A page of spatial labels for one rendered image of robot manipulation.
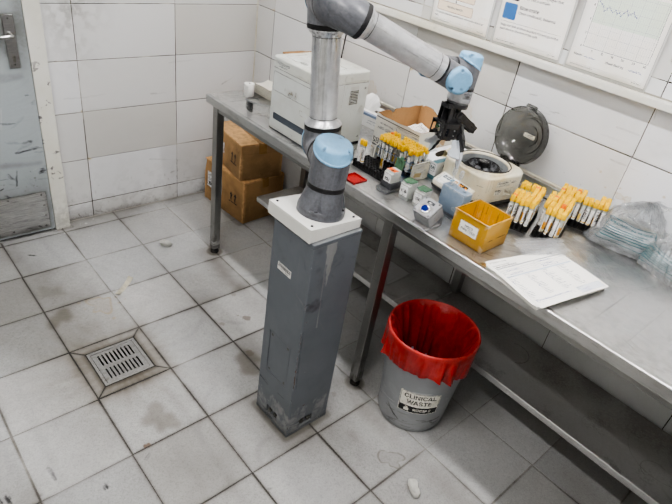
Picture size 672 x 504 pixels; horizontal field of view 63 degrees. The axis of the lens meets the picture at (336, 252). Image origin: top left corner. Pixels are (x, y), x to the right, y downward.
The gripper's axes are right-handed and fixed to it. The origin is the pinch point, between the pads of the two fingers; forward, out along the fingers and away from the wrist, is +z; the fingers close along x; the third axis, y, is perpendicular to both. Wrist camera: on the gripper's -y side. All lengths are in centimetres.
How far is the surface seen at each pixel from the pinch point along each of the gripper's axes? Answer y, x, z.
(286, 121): 27, -65, 11
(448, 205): -0.4, 8.2, 12.9
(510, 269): 3.0, 42.6, 16.1
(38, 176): 109, -160, 77
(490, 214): -5.8, 21.8, 9.5
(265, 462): 57, 17, 109
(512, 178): -28.2, 7.8, 4.0
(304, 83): 26, -56, -7
